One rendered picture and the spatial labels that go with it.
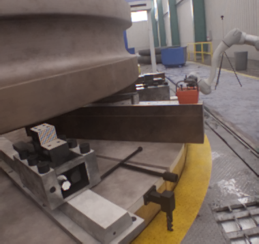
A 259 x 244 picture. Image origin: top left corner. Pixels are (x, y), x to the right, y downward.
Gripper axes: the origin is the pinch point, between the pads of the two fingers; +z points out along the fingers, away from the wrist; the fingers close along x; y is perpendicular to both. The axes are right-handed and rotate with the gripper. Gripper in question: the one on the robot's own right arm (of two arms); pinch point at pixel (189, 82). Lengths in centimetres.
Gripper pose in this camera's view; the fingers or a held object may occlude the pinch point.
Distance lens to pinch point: 219.7
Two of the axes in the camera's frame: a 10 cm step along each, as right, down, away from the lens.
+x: 9.3, 0.0, -3.7
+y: -1.2, -9.4, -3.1
